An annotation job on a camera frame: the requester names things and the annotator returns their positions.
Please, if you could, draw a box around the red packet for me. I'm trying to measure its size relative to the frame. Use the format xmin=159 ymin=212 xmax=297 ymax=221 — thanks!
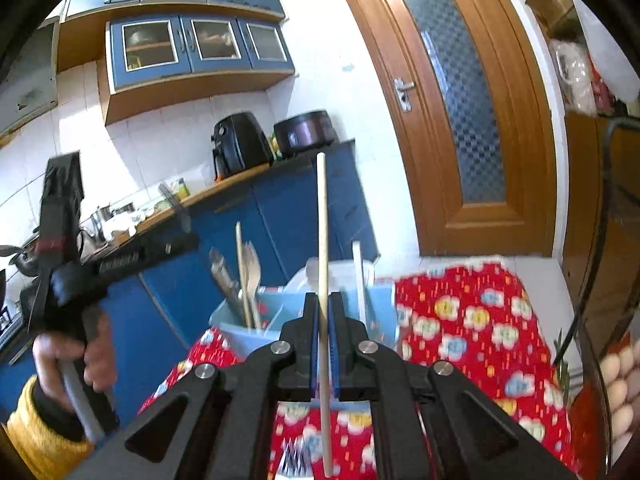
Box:
xmin=590 ymin=65 xmax=616 ymax=111

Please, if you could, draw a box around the steel table knife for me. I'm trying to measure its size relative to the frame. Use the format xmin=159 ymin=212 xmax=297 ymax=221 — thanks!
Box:
xmin=159 ymin=182 xmax=193 ymax=235

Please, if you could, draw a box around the black air fryer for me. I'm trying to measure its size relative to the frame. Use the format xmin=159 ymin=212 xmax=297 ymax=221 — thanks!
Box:
xmin=210 ymin=112 xmax=275 ymax=181

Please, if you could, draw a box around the grey range hood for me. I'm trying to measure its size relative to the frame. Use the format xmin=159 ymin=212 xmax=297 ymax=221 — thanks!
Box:
xmin=0 ymin=15 xmax=60 ymax=136

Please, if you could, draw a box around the wooden shelf unit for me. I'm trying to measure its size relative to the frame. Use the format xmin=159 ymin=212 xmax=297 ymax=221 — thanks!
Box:
xmin=510 ymin=0 xmax=640 ymax=361

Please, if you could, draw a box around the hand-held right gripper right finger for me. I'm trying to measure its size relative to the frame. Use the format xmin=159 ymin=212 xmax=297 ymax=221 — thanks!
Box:
xmin=330 ymin=292 xmax=576 ymax=480

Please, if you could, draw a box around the steel utensil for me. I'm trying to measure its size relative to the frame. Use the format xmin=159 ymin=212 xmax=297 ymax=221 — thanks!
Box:
xmin=209 ymin=246 xmax=246 ymax=313

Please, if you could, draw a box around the blue kitchen counter cabinet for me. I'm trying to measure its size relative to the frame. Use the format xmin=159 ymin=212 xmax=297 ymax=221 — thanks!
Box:
xmin=0 ymin=137 xmax=381 ymax=411

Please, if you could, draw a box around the pale chopstick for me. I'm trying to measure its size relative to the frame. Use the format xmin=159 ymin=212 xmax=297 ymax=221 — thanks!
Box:
xmin=351 ymin=241 xmax=370 ymax=326

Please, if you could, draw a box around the silver door handle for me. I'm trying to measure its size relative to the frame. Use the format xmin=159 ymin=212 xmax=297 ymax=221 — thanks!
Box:
xmin=392 ymin=77 xmax=416 ymax=112

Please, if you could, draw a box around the wooden door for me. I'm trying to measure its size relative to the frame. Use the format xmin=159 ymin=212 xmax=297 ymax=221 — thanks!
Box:
xmin=330 ymin=0 xmax=558 ymax=258

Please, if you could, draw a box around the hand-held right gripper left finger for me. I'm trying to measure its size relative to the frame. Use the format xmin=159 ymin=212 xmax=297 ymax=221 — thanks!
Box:
xmin=65 ymin=292 xmax=321 ymax=480

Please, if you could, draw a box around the dark rice cooker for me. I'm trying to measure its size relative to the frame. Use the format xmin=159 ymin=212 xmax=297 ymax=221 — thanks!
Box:
xmin=272 ymin=109 xmax=337 ymax=157

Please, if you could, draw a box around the red floral tablecloth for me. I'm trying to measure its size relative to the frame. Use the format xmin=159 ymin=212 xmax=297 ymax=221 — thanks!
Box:
xmin=137 ymin=255 xmax=581 ymax=480

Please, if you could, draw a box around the steel pot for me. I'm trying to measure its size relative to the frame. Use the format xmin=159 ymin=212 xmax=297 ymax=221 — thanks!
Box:
xmin=92 ymin=205 xmax=113 ymax=241

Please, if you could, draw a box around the white cloth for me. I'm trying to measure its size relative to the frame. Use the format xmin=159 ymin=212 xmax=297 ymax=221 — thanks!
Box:
xmin=107 ymin=210 xmax=151 ymax=236

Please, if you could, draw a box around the pale egg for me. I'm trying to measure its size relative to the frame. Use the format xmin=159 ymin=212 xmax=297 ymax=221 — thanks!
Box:
xmin=600 ymin=352 xmax=626 ymax=378
xmin=605 ymin=379 xmax=632 ymax=406
xmin=611 ymin=405 xmax=636 ymax=436

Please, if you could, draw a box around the blue wall cabinet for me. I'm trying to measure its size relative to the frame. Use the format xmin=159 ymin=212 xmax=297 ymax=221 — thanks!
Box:
xmin=50 ymin=0 xmax=296 ymax=126

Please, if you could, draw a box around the black metal rack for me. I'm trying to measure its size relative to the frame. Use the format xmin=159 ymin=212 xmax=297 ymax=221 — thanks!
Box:
xmin=552 ymin=117 xmax=640 ymax=376

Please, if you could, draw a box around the person's left hand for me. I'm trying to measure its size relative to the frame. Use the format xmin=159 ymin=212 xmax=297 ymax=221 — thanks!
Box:
xmin=32 ymin=310 xmax=118 ymax=413

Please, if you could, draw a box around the black wok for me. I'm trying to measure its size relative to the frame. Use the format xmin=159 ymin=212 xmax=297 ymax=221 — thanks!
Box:
xmin=0 ymin=244 xmax=38 ymax=277

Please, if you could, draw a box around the steel fork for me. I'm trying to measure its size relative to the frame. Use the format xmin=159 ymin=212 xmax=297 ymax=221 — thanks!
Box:
xmin=277 ymin=440 xmax=313 ymax=478

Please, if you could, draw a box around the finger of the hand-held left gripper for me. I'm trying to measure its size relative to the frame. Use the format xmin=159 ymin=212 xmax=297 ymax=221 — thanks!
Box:
xmin=95 ymin=232 xmax=201 ymax=276

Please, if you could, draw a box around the wooden chopstick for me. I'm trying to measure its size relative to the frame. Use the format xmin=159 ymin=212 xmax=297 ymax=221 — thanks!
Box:
xmin=316 ymin=152 xmax=335 ymax=478
xmin=235 ymin=221 xmax=253 ymax=328

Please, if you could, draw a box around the light blue utensil holder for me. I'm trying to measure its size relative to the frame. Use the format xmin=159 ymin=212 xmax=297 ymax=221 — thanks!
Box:
xmin=207 ymin=257 xmax=401 ymax=361

